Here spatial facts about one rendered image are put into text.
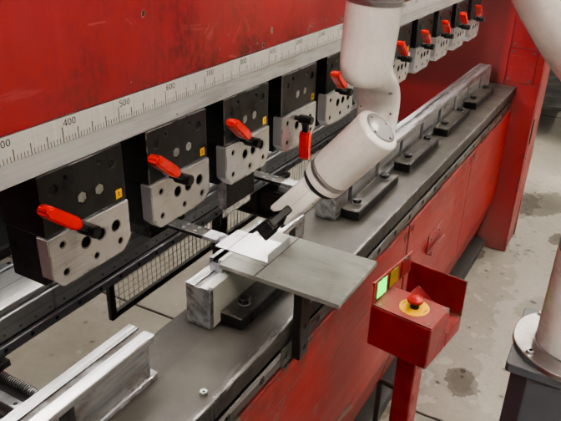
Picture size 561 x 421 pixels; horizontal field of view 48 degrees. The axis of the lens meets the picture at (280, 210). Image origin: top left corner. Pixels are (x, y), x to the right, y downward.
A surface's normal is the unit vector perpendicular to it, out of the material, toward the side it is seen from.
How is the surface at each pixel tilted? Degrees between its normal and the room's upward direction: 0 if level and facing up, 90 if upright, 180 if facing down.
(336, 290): 0
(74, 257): 90
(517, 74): 90
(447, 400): 0
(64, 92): 90
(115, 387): 90
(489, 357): 0
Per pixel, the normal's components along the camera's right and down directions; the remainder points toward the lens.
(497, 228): -0.50, 0.37
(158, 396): 0.03, -0.90
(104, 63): 0.86, 0.24
